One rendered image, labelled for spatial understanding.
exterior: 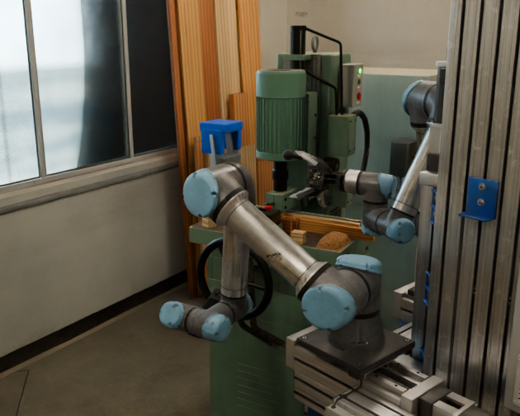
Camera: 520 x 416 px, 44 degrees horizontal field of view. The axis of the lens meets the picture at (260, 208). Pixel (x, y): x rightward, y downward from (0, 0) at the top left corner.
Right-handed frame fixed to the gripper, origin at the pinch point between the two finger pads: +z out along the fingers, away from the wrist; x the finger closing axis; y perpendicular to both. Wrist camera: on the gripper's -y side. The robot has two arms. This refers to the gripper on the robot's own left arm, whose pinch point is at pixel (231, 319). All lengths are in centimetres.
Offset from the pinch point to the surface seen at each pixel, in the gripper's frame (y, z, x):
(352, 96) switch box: -92, 27, 9
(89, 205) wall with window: -33, 65, -139
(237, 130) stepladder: -88, 75, -70
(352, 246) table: -35.1, 23.5, 25.1
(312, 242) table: -32.6, 16.2, 13.2
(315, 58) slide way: -98, 11, -2
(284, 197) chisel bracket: -46.3, 16.3, -2.1
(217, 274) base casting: -13.7, 18.2, -21.5
